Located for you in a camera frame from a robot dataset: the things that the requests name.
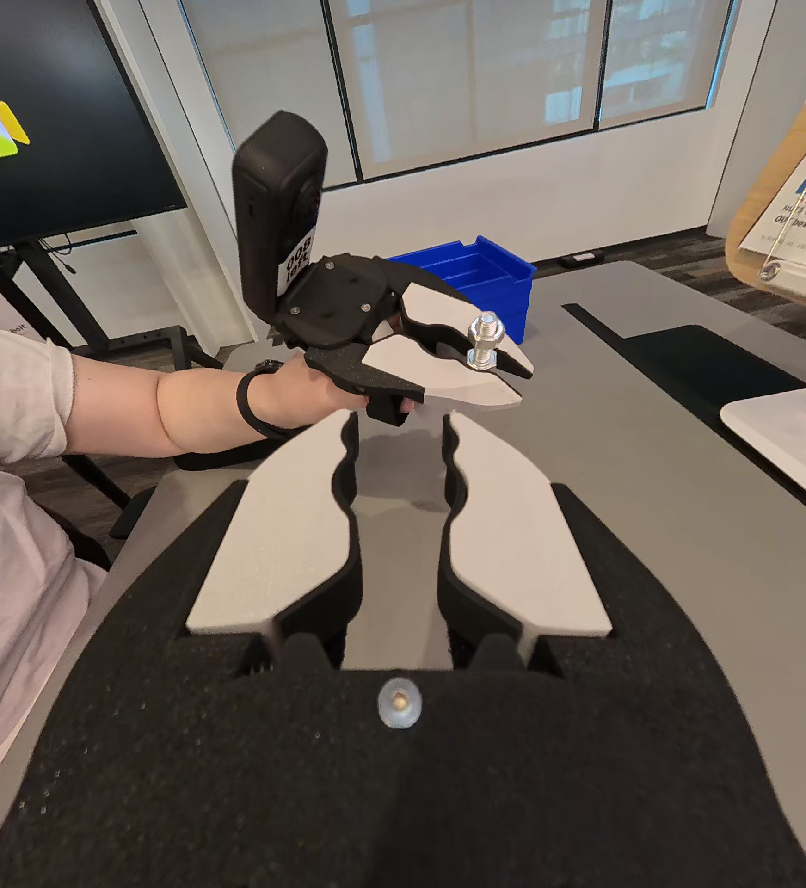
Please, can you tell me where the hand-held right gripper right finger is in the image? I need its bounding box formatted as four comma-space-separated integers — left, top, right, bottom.
437, 411, 615, 670

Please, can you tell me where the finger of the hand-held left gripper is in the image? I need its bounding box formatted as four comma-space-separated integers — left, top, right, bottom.
360, 333, 523, 410
399, 281, 535, 380

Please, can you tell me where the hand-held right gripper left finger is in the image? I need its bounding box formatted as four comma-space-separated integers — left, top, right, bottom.
185, 409, 363, 670

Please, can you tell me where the blue plastic bin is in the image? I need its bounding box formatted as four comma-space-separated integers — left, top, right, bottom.
387, 236, 537, 345

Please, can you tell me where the silver hex bolt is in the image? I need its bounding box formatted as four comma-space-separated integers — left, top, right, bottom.
467, 311, 508, 370

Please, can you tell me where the person's left forearm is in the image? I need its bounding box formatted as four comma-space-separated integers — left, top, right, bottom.
63, 352, 265, 460

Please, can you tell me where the person's left hand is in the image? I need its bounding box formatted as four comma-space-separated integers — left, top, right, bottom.
250, 354, 419, 441

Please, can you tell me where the large glass window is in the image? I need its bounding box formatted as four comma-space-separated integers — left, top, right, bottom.
179, 0, 744, 187

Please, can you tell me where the black screen stand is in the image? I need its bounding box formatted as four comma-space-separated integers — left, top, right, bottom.
0, 221, 225, 372

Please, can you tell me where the white side table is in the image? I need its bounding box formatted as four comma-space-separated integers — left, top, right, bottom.
720, 380, 806, 525

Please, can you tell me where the large black screen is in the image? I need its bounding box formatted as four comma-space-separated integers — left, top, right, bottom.
0, 0, 189, 248

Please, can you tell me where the wooden easel board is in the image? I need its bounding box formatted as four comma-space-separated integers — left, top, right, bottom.
724, 64, 806, 308

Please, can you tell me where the black wrist strap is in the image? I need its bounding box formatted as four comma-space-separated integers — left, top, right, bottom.
236, 359, 301, 441

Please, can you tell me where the metal wire clip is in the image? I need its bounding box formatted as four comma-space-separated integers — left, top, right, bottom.
758, 208, 806, 282

